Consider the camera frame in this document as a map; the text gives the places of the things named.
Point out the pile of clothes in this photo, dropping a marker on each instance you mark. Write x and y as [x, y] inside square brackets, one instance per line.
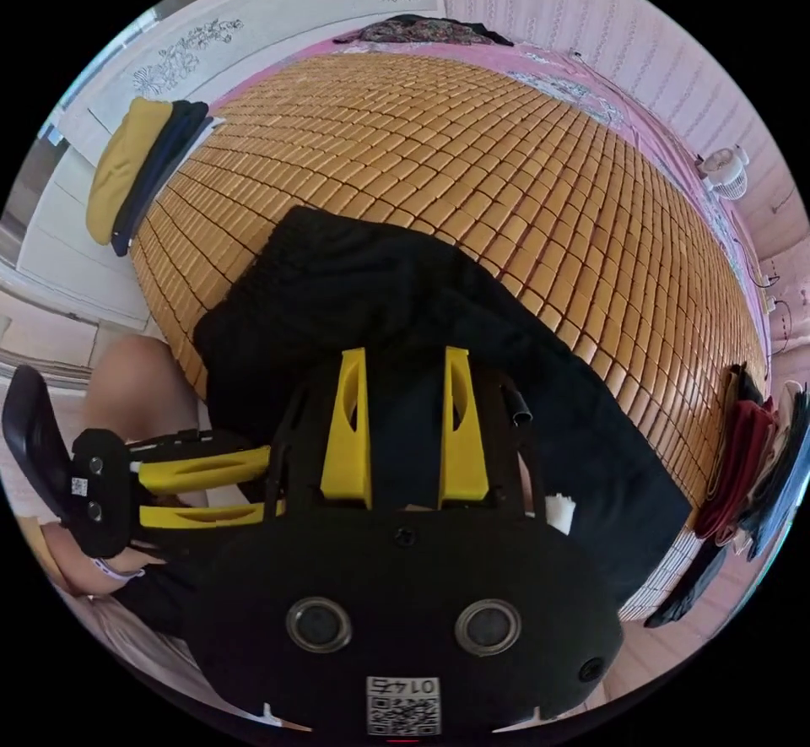
[740, 462]
[136, 171]

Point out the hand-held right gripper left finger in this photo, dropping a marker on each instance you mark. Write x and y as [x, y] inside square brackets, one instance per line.
[345, 443]

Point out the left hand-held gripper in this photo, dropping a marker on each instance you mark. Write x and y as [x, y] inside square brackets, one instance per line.
[101, 500]

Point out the black long pants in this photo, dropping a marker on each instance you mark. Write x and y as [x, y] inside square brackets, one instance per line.
[380, 291]

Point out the small white fan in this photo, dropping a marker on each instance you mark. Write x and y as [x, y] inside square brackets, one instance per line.
[724, 176]

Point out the person's left forearm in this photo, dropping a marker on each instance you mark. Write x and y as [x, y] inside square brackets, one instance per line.
[66, 566]

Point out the person's left hand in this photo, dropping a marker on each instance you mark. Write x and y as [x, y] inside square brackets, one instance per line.
[120, 570]

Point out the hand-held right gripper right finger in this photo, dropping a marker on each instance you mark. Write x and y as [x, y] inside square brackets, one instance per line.
[464, 449]

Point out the person's body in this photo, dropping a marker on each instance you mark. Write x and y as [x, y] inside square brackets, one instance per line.
[139, 392]

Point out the white cupboard with flower print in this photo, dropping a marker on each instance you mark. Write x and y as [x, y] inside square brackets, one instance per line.
[76, 234]

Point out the bed with woven mat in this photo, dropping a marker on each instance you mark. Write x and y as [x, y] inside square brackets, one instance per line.
[506, 190]

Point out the dark floral garment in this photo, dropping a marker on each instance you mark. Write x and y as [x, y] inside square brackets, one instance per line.
[417, 31]

